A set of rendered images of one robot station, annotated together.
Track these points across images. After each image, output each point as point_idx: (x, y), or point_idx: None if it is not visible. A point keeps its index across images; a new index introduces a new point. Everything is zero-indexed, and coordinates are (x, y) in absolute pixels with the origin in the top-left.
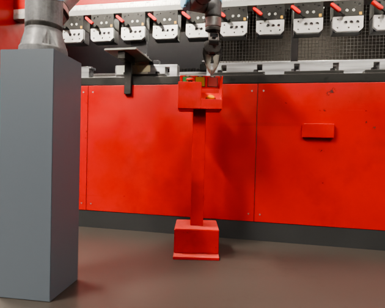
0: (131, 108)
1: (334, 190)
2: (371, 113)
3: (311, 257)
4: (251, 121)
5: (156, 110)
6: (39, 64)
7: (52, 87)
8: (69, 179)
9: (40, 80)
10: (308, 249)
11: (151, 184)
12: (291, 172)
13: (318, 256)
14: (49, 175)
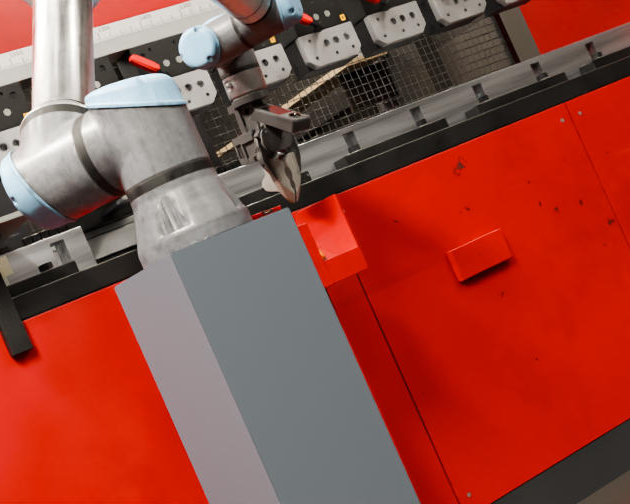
0: (48, 389)
1: (561, 364)
2: (539, 183)
3: None
4: (351, 290)
5: (120, 363)
6: (275, 253)
7: (326, 293)
8: None
9: (294, 289)
10: (597, 503)
11: None
12: (478, 366)
13: None
14: (409, 492)
